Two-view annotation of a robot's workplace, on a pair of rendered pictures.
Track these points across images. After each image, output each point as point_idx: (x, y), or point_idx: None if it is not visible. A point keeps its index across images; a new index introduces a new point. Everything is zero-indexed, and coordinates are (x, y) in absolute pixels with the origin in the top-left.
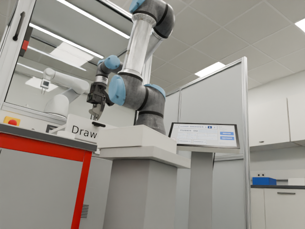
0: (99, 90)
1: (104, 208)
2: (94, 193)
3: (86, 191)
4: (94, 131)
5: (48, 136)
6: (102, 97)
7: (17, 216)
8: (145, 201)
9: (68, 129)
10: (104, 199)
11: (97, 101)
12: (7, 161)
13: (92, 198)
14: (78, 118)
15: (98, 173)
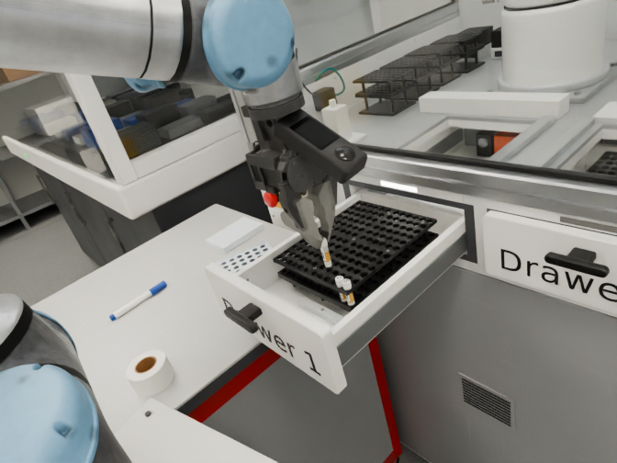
0: (271, 132)
1: (573, 438)
2: (522, 383)
3: (497, 368)
4: (263, 325)
5: None
6: (276, 170)
7: None
8: None
9: (221, 305)
10: (566, 415)
11: (272, 190)
12: None
13: (521, 393)
14: (219, 282)
15: (527, 333)
